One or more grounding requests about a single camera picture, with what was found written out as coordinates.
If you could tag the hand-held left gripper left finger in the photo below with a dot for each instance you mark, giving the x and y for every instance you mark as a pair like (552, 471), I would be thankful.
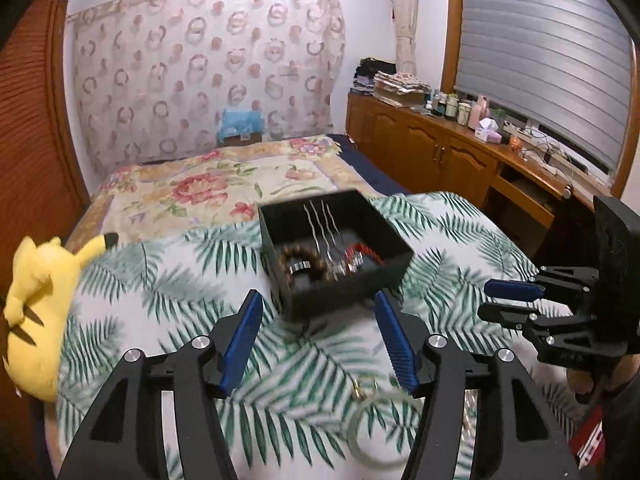
(240, 341)

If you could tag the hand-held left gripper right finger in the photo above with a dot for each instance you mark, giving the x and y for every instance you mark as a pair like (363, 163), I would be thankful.
(397, 345)

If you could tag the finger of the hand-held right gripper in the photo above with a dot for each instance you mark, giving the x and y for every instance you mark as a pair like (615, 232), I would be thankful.
(500, 314)
(505, 288)

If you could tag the small gold earring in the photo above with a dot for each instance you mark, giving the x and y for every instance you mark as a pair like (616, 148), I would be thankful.
(358, 391)

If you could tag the black jewelry box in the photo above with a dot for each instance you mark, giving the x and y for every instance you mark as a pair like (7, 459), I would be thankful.
(345, 295)

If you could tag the pale green jade bangle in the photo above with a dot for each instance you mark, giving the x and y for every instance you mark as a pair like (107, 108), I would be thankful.
(356, 435)

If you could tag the person's right hand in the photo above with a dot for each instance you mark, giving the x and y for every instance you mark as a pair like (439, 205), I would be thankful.
(584, 385)

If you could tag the green leaf print blanket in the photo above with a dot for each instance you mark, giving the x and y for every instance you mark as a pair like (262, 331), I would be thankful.
(175, 280)

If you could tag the floral quilt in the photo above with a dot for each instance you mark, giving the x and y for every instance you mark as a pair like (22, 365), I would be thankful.
(200, 195)

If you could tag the red printed cloth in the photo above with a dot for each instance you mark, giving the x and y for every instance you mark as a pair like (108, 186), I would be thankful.
(587, 440)

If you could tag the white power strip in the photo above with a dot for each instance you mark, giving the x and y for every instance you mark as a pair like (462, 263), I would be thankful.
(520, 132)

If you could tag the pink tissue box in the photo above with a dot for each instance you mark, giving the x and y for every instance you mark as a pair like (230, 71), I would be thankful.
(487, 132)

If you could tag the wooden cabinet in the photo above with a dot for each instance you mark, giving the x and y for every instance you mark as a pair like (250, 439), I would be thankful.
(425, 140)

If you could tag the navy bed sheet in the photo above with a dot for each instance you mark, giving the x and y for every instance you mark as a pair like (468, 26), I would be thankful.
(370, 170)

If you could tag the row of cosmetic bottles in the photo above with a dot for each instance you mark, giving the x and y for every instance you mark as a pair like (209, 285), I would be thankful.
(462, 110)

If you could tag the brown cardboard box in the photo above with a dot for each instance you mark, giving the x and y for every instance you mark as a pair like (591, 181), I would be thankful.
(242, 138)

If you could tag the yellow plush toy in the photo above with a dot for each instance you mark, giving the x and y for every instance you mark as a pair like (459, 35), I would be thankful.
(35, 310)

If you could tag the blue plastic bag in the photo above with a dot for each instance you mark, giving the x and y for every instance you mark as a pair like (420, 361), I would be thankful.
(240, 121)

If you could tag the stack of folded cloths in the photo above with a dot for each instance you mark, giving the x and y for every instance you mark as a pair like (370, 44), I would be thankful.
(400, 87)

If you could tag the grey window blind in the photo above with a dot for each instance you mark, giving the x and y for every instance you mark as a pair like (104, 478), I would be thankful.
(540, 50)

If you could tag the stack of dark clothes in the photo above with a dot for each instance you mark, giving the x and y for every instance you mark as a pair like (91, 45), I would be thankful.
(372, 72)

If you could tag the circle patterned curtain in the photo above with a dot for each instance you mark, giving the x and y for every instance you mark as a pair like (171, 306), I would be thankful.
(200, 60)

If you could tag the cream lace curtain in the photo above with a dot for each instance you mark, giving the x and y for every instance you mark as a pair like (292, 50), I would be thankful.
(406, 20)

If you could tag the wooden louvred wardrobe door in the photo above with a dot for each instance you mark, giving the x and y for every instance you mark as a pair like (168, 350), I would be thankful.
(30, 135)

